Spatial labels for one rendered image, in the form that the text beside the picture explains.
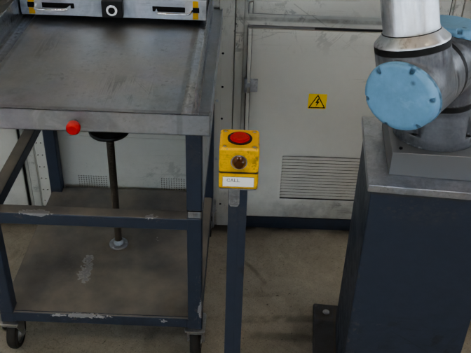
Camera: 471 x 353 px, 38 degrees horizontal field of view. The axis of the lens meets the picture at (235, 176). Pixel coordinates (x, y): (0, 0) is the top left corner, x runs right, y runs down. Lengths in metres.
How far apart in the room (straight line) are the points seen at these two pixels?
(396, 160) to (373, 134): 0.18
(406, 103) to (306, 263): 1.20
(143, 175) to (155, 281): 0.52
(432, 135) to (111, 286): 1.06
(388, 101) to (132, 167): 1.31
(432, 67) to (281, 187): 1.22
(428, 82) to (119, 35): 0.98
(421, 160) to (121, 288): 0.99
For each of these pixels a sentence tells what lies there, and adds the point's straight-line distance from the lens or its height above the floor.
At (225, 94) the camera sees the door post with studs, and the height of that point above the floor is 0.55.
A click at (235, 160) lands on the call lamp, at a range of 1.37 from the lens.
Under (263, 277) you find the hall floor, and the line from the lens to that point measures 2.41.
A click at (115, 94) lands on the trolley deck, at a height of 0.85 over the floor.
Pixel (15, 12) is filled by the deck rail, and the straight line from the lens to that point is 2.13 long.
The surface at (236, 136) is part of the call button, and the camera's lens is 1.39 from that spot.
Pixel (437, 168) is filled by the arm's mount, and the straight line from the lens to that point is 1.62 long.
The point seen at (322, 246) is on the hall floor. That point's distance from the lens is 2.57.
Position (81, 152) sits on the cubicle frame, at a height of 0.30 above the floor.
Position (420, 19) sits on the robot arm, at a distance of 1.38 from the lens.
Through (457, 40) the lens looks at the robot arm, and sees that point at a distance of 1.53.
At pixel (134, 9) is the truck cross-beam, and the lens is 2.08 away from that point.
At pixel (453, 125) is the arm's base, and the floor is 0.87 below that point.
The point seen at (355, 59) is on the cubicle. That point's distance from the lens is 2.27.
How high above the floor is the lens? 1.61
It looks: 34 degrees down
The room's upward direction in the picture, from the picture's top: 2 degrees clockwise
